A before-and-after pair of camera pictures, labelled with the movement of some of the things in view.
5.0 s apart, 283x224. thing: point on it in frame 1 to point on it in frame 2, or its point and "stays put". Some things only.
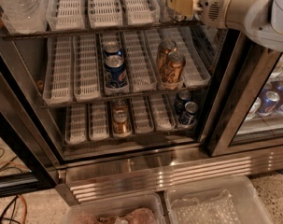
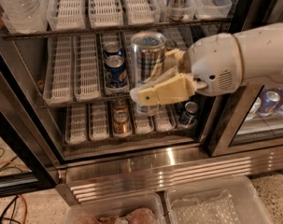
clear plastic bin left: x=147 y=208 stays put
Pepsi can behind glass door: x=268 y=104 stays put
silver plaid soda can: x=176 y=15 to x=147 y=49
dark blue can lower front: x=189 y=116 stays put
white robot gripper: x=213 y=7 to x=214 y=64
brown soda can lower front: x=120 y=123 stays put
